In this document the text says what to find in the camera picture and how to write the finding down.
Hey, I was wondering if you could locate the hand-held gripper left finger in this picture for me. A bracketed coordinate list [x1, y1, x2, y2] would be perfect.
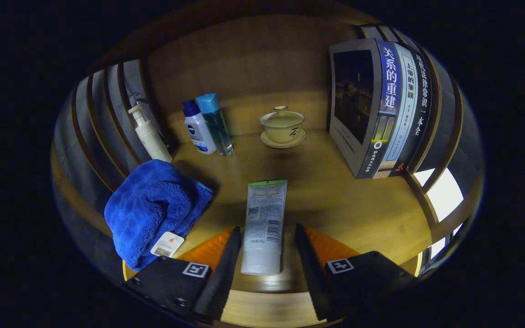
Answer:
[123, 226, 242, 325]

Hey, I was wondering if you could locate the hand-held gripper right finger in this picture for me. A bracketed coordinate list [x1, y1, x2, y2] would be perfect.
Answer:
[294, 223, 418, 322]

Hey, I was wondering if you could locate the blue towel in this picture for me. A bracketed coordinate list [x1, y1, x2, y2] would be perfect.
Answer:
[104, 159, 213, 272]

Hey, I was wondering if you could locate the white pump bottle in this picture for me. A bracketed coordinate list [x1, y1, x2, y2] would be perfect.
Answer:
[128, 104, 173, 163]

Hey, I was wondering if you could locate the white bottle with blue cap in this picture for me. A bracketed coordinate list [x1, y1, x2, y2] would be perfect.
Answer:
[182, 99, 217, 155]

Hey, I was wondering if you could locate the beige lidded tea cup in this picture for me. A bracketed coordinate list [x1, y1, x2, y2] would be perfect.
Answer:
[259, 106, 305, 144]

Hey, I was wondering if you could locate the wooden cabinet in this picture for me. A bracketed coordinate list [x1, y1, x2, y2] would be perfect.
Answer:
[52, 2, 485, 283]

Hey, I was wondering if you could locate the white table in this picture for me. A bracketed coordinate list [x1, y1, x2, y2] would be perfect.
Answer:
[415, 168, 464, 260]

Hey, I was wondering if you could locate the white tube with green end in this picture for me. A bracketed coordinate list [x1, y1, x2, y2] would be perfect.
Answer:
[241, 179, 288, 276]

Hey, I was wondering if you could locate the grey book with blue spine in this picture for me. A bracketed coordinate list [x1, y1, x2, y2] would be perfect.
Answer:
[329, 38, 402, 179]

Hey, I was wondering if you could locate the wooden countertop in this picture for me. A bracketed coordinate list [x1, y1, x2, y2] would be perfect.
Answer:
[121, 129, 433, 293]

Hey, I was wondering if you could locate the beige saucer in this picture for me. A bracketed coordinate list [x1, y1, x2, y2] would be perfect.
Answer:
[261, 129, 306, 149]

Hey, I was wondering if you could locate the clear teal bottle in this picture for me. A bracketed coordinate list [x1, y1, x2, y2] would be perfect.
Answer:
[196, 93, 234, 157]

